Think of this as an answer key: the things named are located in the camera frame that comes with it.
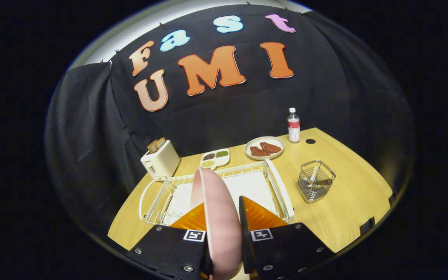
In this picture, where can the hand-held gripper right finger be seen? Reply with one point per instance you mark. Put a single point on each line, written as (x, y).
(286, 249)

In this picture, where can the clear bottle with red label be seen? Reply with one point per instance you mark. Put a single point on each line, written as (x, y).
(294, 128)

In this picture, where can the white plate with meat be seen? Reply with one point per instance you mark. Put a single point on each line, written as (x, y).
(265, 139)

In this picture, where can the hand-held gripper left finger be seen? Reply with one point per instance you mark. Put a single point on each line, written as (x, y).
(169, 249)

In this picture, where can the cream toaster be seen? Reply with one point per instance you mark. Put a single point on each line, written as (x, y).
(161, 159)

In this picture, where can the black backdrop cloth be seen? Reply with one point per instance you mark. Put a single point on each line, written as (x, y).
(228, 116)

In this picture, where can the black table edge clamp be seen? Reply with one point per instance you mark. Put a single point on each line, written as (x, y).
(367, 225)

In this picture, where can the red meat piece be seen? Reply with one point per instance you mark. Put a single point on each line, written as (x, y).
(259, 152)
(271, 147)

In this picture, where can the black round table grommet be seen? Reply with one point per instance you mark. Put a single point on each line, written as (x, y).
(310, 141)

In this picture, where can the white compartment dish with beans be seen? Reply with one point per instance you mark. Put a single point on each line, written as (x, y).
(221, 159)

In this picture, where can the pink plate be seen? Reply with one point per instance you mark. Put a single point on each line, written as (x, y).
(220, 225)

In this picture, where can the white drain tray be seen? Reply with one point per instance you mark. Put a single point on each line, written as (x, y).
(247, 186)

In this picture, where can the toast bread slice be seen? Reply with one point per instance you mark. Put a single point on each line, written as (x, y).
(160, 142)
(153, 147)

